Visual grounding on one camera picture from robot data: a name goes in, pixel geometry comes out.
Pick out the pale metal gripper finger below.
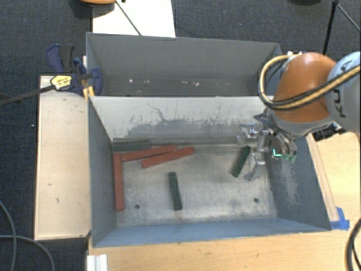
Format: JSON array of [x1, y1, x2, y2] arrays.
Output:
[[236, 123, 259, 147], [243, 152, 267, 182]]

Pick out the grey metal bin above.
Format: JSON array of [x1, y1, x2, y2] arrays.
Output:
[[85, 32, 332, 248]]

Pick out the red-brown flat block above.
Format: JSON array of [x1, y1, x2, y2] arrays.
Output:
[[140, 146, 196, 169], [113, 152, 126, 212], [121, 145, 178, 162]]

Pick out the dark green flat block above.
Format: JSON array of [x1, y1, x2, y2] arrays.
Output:
[[167, 171, 183, 212], [230, 145, 252, 178], [112, 141, 152, 152]]

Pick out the black cylinder on white bracket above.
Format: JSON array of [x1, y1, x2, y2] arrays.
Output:
[[311, 125, 347, 141]]

